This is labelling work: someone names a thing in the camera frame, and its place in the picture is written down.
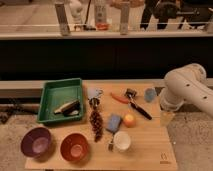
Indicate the brown pine cone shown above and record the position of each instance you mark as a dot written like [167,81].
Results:
[97,125]

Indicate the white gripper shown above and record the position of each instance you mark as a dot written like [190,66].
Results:
[166,117]

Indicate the white plastic cup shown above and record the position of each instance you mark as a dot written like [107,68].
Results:
[122,141]

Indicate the purple bowl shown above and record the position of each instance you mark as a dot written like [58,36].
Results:
[36,142]

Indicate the small metal clip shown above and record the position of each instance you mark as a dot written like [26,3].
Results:
[111,144]

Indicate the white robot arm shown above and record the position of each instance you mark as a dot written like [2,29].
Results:
[185,84]

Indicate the orange carrot toy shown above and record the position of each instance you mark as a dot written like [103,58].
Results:
[119,98]

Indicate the green plastic tray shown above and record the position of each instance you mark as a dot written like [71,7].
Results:
[57,93]

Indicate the black handled brush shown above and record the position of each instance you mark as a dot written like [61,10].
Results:
[130,94]

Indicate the blue sponge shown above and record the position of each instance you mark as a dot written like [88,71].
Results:
[113,123]

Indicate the orange bowl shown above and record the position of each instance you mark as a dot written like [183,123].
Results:
[74,147]

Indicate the blue cloth piece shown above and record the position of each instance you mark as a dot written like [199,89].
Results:
[150,95]

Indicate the orange ball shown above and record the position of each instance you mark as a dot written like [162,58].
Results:
[129,120]

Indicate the eggplant toy in tray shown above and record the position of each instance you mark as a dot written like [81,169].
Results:
[68,109]

